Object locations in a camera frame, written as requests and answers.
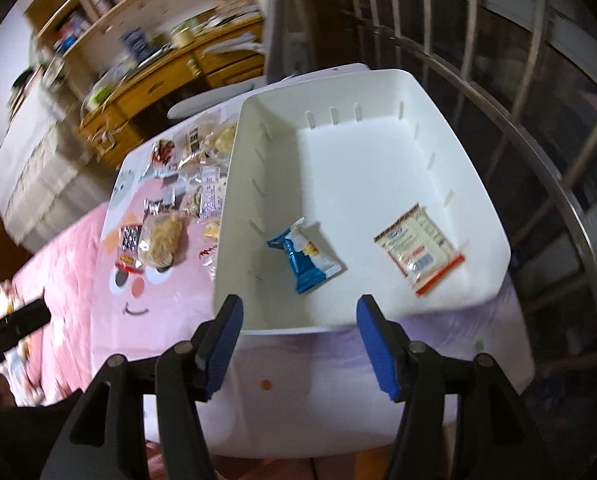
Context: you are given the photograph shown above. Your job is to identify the grey office chair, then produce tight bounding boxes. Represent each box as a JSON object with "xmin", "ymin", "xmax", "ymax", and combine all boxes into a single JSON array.
[{"xmin": 167, "ymin": 0, "xmax": 374, "ymax": 120}]

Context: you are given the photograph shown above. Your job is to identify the blue snack packet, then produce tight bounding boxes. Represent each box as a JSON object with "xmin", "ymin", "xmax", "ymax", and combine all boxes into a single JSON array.
[{"xmin": 266, "ymin": 217, "xmax": 347, "ymax": 295}]

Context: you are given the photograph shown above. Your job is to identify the white plastic bin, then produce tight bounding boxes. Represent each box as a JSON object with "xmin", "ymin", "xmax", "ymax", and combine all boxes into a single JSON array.
[{"xmin": 213, "ymin": 67, "xmax": 512, "ymax": 336}]

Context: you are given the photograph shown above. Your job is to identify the beige red-edged snack packet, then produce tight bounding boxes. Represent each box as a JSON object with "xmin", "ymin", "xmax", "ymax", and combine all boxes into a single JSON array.
[{"xmin": 373, "ymin": 203, "xmax": 465, "ymax": 297}]

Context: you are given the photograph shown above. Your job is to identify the pile of snack packets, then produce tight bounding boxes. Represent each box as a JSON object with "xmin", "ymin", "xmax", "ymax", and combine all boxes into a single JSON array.
[{"xmin": 116, "ymin": 121, "xmax": 238, "ymax": 281}]

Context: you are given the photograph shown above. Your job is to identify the lace-covered white cabinet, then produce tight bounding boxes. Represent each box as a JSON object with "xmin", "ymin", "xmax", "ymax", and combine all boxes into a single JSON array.
[{"xmin": 0, "ymin": 75, "xmax": 99, "ymax": 246}]

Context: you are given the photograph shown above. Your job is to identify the wooden bookshelf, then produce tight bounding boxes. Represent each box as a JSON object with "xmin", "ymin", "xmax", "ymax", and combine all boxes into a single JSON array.
[{"xmin": 23, "ymin": 0, "xmax": 259, "ymax": 61}]

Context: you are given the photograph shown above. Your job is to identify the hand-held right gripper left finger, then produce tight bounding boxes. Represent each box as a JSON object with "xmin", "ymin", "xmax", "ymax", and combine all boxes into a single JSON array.
[{"xmin": 38, "ymin": 294, "xmax": 244, "ymax": 480}]

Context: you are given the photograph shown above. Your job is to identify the blue paper bag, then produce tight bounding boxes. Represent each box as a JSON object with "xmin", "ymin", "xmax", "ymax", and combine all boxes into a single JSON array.
[{"xmin": 120, "ymin": 27, "xmax": 152, "ymax": 56}]

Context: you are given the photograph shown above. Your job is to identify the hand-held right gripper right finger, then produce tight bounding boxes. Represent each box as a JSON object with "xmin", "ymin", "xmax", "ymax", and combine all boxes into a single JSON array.
[{"xmin": 356, "ymin": 294, "xmax": 574, "ymax": 480}]

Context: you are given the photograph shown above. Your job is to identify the wooden desk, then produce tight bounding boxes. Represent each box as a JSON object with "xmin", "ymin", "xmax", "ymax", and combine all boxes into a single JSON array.
[{"xmin": 76, "ymin": 15, "xmax": 266, "ymax": 168}]

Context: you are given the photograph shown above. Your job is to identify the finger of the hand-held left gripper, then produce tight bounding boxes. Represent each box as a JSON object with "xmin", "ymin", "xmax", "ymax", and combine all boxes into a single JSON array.
[{"xmin": 0, "ymin": 298, "xmax": 52, "ymax": 353}]

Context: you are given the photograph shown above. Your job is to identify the metal window bars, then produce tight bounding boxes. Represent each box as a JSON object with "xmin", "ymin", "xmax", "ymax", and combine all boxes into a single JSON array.
[{"xmin": 329, "ymin": 0, "xmax": 597, "ymax": 411}]

